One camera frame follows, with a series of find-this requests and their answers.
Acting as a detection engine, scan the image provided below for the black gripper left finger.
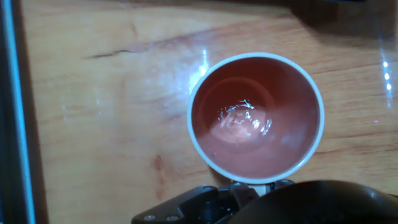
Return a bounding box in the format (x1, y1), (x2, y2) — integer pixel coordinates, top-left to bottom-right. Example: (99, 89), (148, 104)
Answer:
(131, 182), (261, 224)

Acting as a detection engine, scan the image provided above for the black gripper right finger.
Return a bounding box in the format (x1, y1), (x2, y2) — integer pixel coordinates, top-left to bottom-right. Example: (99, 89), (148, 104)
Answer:
(269, 179), (296, 190)

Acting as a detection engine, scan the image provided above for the beige cup pink inside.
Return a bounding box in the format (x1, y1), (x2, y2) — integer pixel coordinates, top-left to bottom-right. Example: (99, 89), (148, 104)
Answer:
(186, 52), (326, 197)

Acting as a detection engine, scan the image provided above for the silver microwave oven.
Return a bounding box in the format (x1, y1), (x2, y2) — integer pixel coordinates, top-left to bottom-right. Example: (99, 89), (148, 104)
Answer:
(0, 0), (37, 224)

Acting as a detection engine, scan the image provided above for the orange wooden board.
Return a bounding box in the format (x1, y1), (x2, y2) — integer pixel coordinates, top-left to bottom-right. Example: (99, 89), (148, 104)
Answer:
(18, 0), (398, 224)

